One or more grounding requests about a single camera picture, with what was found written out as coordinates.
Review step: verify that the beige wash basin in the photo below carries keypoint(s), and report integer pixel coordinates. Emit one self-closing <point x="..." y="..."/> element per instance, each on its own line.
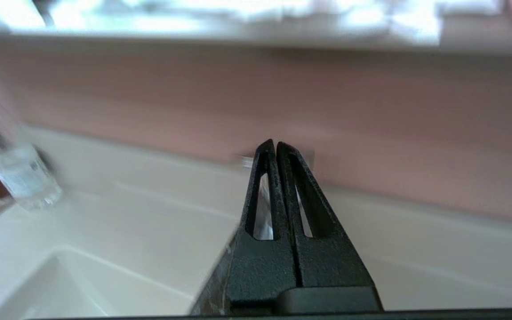
<point x="60" y="284"/>

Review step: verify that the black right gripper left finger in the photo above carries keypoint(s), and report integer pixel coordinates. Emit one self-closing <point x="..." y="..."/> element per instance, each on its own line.
<point x="260" y="266"/>

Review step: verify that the clear uncapped plastic water bottle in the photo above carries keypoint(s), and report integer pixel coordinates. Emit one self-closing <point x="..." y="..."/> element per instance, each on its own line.
<point x="20" y="178"/>

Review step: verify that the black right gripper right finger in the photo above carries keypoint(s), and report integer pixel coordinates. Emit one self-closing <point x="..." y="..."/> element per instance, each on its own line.
<point x="327" y="266"/>

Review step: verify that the crumpled clear plastic packet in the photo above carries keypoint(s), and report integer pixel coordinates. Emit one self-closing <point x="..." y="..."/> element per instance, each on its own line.
<point x="371" y="18"/>

